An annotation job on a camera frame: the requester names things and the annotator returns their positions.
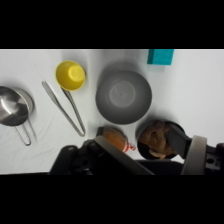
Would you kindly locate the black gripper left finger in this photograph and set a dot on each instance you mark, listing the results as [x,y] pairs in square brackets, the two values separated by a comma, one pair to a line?
[117,155]

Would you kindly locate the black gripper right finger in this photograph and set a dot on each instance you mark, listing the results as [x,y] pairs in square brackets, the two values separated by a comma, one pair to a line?
[195,155]

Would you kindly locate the blue cube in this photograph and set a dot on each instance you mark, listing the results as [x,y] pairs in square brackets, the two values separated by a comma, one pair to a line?
[161,56]

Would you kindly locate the grey bowl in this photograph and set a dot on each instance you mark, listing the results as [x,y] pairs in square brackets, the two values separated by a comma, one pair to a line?
[123,97]

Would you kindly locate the orange plush toy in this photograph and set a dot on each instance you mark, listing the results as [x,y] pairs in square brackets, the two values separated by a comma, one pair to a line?
[115,136]

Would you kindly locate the brown stuffed toy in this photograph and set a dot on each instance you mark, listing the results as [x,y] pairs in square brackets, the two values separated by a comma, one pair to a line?
[142,128]

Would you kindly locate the brown plush toy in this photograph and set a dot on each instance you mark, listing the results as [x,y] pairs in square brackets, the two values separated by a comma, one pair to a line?
[155,140]

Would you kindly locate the metal tongs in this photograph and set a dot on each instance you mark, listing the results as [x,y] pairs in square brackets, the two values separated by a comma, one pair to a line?
[61,107]

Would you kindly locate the yellow plastic cup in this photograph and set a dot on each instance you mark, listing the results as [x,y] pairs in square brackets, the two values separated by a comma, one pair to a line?
[70,75]

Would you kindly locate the metal measuring cup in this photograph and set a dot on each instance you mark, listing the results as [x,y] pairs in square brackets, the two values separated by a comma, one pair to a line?
[14,106]

